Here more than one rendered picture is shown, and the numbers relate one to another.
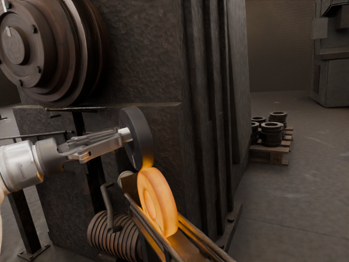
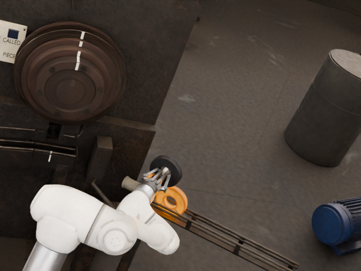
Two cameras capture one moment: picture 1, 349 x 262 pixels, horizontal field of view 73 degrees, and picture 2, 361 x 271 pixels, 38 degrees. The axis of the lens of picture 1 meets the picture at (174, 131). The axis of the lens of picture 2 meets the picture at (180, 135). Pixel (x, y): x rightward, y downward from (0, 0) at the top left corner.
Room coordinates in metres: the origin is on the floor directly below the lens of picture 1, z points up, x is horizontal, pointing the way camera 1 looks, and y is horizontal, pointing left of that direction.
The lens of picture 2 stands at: (-0.67, 1.61, 2.28)
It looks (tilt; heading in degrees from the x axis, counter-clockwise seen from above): 32 degrees down; 309
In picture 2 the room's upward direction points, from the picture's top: 23 degrees clockwise
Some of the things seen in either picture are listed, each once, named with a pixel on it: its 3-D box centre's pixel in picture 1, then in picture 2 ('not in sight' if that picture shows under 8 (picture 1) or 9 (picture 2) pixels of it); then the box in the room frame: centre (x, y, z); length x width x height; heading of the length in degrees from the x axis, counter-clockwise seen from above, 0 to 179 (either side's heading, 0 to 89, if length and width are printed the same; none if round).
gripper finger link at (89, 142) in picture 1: (97, 144); (160, 180); (0.49, 0.17, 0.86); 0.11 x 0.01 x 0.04; 115
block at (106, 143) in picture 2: (118, 157); (98, 159); (0.85, 0.23, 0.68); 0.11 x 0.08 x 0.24; 151
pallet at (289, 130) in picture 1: (233, 127); not in sight; (2.58, -0.67, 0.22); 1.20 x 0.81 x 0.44; 59
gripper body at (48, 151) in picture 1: (63, 153); (151, 186); (0.47, 0.24, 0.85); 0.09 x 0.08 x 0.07; 117
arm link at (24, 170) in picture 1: (24, 164); (143, 195); (0.44, 0.30, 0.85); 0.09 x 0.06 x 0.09; 27
